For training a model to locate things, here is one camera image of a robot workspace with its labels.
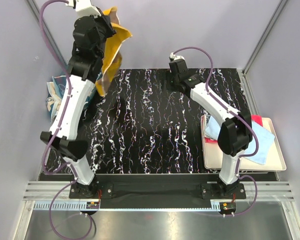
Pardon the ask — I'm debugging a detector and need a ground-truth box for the yellow towel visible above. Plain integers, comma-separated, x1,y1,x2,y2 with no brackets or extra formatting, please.
95,6,133,97

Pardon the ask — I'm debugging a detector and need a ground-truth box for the light blue terry towel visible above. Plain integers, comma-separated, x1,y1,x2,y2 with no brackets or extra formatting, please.
211,125,275,165

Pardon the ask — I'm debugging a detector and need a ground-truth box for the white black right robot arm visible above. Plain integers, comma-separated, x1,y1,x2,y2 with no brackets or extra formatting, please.
169,56,253,199

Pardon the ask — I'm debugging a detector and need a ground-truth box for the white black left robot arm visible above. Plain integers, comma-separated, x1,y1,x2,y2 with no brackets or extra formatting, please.
40,15,116,198

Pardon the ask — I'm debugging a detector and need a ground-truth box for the grey lettered folded towel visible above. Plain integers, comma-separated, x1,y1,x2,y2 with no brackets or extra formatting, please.
201,114,210,137

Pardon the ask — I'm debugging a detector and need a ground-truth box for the teal plastic laundry basket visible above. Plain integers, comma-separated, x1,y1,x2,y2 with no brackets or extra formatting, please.
56,64,69,78

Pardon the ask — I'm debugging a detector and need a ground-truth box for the blue white patterned towel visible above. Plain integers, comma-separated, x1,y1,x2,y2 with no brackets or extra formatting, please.
45,73,96,123

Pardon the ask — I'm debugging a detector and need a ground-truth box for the pink folded towel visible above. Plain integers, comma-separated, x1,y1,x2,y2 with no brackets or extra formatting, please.
204,115,263,143

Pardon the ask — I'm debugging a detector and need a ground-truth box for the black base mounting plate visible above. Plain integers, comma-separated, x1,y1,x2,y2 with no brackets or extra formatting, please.
69,174,246,212

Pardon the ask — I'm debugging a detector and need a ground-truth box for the white plastic tray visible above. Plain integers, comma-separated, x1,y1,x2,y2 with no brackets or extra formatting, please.
200,114,287,172

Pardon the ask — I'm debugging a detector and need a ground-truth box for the right controller board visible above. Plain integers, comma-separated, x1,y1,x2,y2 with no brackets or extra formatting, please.
220,202,237,212

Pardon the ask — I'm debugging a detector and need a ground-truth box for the controller board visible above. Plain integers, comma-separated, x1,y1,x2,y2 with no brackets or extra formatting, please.
86,201,100,209
220,202,237,212

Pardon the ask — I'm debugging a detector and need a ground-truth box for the left controller board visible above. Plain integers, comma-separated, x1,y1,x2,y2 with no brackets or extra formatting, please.
86,201,100,209

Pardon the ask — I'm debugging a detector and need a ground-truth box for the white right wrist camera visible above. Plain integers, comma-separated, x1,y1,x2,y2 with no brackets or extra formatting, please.
169,52,185,62

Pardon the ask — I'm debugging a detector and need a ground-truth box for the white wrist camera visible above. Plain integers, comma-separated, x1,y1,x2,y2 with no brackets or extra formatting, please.
169,52,185,62
65,0,101,18

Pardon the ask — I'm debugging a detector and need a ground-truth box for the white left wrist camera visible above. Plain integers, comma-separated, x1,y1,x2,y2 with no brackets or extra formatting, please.
65,0,101,18

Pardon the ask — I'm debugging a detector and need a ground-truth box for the left aluminium corner post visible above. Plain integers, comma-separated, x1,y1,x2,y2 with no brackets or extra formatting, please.
25,0,67,68

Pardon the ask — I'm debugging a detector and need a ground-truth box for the aluminium corner post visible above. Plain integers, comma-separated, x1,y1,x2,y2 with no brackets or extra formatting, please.
242,0,290,75
25,0,67,68

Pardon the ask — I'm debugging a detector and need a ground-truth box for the right aluminium corner post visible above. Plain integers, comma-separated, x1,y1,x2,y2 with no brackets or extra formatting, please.
242,0,290,75

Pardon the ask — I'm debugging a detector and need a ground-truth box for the aluminium front rail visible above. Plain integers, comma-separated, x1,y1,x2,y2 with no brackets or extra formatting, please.
23,181,294,201

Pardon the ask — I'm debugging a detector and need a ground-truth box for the slotted cable duct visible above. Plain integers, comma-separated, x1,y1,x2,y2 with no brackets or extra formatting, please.
33,201,97,211

